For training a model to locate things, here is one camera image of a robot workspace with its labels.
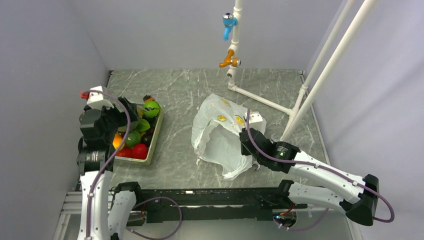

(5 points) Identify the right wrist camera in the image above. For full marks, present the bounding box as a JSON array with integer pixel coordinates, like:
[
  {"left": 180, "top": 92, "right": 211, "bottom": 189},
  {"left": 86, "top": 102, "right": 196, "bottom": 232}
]
[{"left": 248, "top": 111, "right": 267, "bottom": 134}]

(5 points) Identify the orange valve tap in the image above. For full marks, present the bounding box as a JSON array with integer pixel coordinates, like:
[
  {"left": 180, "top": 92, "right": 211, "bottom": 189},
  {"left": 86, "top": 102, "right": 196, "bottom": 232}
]
[{"left": 219, "top": 49, "right": 241, "bottom": 68}]

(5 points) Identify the white plastic bag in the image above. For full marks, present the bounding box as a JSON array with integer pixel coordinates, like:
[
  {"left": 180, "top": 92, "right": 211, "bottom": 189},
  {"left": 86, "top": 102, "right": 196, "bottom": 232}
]
[{"left": 191, "top": 93, "right": 254, "bottom": 180}]

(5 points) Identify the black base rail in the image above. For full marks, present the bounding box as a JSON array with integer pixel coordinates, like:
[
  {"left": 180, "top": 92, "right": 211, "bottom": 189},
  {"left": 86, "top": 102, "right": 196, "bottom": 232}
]
[{"left": 131, "top": 187, "right": 307, "bottom": 224}]

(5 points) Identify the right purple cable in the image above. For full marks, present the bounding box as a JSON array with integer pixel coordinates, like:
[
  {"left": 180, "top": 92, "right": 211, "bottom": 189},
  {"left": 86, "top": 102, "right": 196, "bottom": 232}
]
[{"left": 245, "top": 109, "right": 396, "bottom": 232}]

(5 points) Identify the silver wrench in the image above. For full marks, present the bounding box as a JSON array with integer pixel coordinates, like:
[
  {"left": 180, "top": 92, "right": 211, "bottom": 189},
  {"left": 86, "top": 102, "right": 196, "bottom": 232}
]
[{"left": 252, "top": 132, "right": 282, "bottom": 172}]

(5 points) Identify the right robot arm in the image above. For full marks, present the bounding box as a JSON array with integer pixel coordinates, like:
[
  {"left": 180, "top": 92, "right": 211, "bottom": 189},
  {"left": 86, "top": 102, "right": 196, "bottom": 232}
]
[{"left": 239, "top": 128, "right": 379, "bottom": 226}]

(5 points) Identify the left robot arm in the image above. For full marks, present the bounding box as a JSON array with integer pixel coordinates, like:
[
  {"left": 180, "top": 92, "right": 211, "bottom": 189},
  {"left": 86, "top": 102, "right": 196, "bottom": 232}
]
[{"left": 77, "top": 97, "right": 139, "bottom": 240}]

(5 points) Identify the bright green fake lime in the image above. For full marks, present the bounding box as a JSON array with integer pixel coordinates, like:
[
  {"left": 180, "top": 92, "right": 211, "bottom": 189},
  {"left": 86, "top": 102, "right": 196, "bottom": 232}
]
[{"left": 142, "top": 100, "right": 161, "bottom": 118}]

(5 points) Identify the red fake apple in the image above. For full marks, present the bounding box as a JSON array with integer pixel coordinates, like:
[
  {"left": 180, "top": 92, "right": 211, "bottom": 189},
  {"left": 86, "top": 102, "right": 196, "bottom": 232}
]
[{"left": 116, "top": 143, "right": 149, "bottom": 160}]

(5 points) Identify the blue valve tap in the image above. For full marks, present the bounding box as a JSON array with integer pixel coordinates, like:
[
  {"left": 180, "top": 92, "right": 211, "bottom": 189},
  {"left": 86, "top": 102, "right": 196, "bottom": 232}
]
[{"left": 222, "top": 12, "right": 238, "bottom": 41}]

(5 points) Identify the orange fake mango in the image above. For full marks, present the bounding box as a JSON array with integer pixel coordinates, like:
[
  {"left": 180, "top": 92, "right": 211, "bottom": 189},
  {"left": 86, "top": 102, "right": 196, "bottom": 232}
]
[{"left": 112, "top": 133, "right": 125, "bottom": 151}]

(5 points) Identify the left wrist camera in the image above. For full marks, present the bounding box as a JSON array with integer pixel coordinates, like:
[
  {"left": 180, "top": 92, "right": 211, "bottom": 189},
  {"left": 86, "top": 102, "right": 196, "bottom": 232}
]
[{"left": 80, "top": 85, "right": 114, "bottom": 110}]

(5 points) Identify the beige plastic basket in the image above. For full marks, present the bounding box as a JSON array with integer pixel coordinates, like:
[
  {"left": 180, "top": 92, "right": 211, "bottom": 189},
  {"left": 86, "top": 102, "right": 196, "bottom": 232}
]
[{"left": 115, "top": 104, "right": 164, "bottom": 165}]

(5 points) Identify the small orange black object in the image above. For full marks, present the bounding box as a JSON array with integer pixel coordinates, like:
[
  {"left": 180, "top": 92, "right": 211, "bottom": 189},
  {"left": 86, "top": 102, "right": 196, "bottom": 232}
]
[{"left": 143, "top": 95, "right": 155, "bottom": 103}]

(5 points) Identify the dark green fake orange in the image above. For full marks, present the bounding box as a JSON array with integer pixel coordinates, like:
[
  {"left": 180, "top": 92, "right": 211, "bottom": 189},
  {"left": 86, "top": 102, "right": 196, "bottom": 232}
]
[{"left": 125, "top": 130, "right": 141, "bottom": 148}]

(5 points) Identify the white pvc pipe frame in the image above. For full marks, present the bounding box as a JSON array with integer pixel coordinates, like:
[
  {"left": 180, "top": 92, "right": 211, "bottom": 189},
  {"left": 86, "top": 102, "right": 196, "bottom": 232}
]
[{"left": 224, "top": 0, "right": 376, "bottom": 141}]

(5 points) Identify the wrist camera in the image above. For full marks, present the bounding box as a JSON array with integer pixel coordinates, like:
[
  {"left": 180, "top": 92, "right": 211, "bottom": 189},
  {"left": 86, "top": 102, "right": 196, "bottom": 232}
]
[
  {"left": 80, "top": 85, "right": 114, "bottom": 110},
  {"left": 248, "top": 111, "right": 267, "bottom": 134}
]

